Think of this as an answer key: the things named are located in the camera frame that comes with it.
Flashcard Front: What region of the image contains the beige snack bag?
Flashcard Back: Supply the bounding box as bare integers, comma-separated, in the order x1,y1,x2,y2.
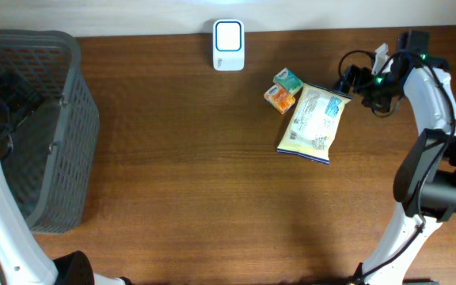
276,84,352,165

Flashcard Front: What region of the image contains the teal tissue pack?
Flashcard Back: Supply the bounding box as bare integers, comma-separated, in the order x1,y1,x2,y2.
273,67,303,96

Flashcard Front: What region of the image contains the orange tissue pack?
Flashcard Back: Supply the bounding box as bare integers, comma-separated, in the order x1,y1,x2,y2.
264,84,295,114

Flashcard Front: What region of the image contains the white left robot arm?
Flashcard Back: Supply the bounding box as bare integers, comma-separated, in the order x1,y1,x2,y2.
0,29,127,284

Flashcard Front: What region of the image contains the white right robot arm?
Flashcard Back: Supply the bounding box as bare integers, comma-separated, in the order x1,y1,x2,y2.
333,30,456,285

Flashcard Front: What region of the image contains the grey plastic mesh basket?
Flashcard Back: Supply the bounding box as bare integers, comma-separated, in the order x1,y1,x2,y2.
0,30,100,234

